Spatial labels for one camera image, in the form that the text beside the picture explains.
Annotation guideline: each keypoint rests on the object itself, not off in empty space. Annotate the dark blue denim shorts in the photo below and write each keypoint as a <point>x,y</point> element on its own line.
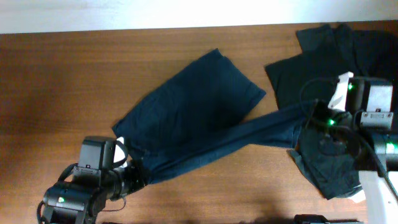
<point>199,116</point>

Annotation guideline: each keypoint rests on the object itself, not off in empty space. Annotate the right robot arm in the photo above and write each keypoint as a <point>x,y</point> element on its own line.
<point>376,137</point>

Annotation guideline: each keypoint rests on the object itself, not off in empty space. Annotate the white cloth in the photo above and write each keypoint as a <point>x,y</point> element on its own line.
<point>358,196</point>

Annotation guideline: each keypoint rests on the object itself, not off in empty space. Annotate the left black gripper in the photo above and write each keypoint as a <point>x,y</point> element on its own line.
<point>137,177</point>

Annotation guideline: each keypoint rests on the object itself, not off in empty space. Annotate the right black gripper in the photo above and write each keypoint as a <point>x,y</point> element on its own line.
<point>319,109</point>

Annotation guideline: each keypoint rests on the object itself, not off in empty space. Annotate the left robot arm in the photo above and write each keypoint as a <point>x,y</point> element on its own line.
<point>102,173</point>

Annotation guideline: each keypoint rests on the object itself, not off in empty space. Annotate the black garment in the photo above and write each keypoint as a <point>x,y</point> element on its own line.
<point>321,94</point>

